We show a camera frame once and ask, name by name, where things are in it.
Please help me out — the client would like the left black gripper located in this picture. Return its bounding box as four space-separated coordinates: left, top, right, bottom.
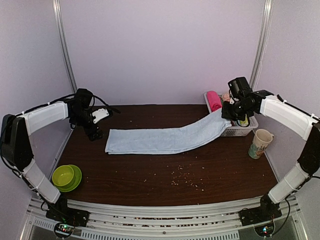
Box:
70 109 104 141

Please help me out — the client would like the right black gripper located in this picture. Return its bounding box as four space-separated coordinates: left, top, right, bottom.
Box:
222 99 252 121

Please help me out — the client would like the white plastic basket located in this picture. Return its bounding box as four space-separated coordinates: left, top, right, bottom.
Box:
203 91 259 138

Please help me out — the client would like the magenta pink towel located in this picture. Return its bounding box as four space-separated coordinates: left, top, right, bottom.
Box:
206 90 222 112

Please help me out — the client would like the light blue towel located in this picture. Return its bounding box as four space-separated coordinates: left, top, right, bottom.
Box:
104 110 232 155

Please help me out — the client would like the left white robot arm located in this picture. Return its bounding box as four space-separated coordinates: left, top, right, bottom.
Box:
0 100 110 204

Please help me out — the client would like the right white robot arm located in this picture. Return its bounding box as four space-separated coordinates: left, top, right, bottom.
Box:
222 89 320 221

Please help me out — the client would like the yellow rolled towel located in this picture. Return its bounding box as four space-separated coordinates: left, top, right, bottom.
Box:
237 117 250 128

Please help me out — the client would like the cartoon print rolled towel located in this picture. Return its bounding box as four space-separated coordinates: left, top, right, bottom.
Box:
221 93 230 102

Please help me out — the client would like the cream patterned mug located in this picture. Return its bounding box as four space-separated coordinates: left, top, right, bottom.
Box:
248 129 275 159

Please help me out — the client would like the green plate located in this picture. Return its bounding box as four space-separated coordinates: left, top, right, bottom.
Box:
52 164 82 193

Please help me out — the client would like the green bowl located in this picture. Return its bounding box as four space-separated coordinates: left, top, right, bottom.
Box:
51 165 75 187

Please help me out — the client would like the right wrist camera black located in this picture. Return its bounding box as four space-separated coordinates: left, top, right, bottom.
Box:
228 76 252 99

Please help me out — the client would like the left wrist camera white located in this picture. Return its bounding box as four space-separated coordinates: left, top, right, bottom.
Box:
91 108 110 124

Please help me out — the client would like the right aluminium post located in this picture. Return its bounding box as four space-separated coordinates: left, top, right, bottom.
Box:
249 0 274 89

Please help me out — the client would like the aluminium post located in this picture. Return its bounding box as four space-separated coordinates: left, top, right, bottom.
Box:
52 0 78 93
249 0 274 89

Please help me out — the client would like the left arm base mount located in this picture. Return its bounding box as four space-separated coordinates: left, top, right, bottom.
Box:
45 205 90 227

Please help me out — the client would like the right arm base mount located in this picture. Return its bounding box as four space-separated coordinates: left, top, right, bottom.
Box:
238 203 282 226

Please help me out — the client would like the aluminium front rail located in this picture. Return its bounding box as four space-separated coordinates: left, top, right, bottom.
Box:
18 197 308 240

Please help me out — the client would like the left aluminium post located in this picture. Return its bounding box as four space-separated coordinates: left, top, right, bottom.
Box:
52 0 78 93

